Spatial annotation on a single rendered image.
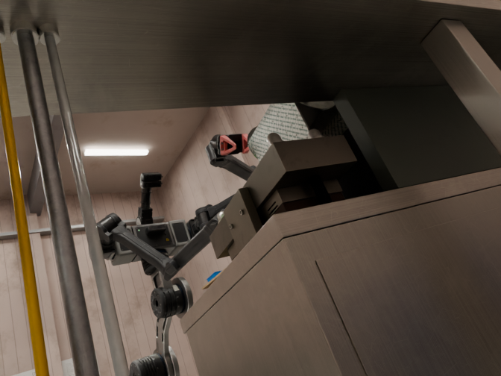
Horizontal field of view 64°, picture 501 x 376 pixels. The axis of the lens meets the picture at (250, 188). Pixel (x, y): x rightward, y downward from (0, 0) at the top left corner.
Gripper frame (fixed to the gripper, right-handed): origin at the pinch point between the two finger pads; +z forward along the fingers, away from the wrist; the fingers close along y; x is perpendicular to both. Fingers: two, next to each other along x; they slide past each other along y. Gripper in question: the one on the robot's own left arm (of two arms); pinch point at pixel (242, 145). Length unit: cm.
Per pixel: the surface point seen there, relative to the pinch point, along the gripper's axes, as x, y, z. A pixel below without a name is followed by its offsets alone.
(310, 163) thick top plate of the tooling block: 3, 20, 62
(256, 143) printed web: 2.6, 6.0, 19.7
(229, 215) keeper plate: -9, 27, 44
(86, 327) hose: -4, 60, 84
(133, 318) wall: -394, -78, -636
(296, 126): 7.9, 5.9, 38.5
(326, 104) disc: 12.6, -1.8, 40.3
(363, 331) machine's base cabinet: -18, 25, 80
